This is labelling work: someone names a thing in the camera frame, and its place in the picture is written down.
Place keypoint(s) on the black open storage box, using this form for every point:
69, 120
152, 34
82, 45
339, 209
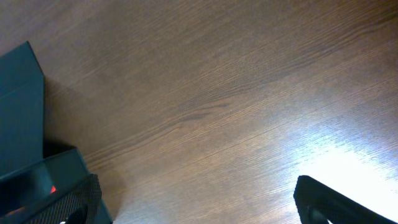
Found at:
30, 163

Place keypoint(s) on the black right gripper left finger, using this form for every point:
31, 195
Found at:
76, 204

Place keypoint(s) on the red diagonal cutters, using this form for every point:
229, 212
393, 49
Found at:
53, 189

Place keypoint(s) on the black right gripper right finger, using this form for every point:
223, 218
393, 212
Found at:
318, 204

